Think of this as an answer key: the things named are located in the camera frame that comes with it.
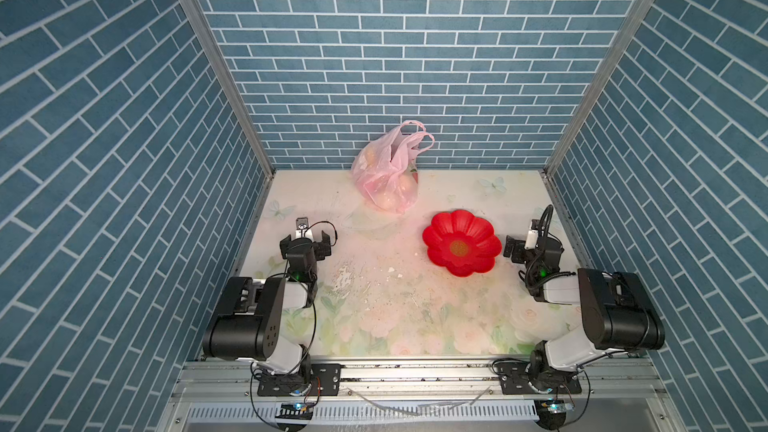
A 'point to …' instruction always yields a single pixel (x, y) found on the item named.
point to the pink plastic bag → (383, 166)
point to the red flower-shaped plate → (461, 243)
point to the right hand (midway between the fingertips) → (523, 235)
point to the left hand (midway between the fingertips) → (308, 232)
